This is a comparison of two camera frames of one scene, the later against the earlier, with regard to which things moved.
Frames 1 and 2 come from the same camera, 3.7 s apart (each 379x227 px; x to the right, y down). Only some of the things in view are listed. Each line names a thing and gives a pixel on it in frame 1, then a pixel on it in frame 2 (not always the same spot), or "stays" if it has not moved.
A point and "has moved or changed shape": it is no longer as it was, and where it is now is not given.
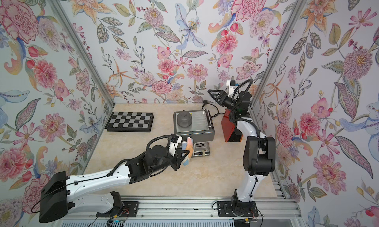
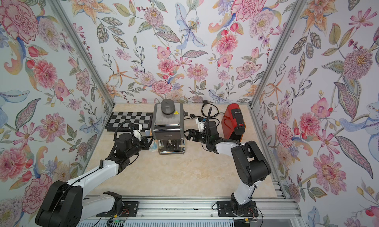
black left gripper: x=177 y=157 to x=144 y=141
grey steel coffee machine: x=198 y=124 has moved or changed shape
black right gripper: x=225 y=98 to x=192 y=134
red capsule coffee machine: x=232 y=134 stays
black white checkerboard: x=120 y=121 stays
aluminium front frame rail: x=264 y=209 stays
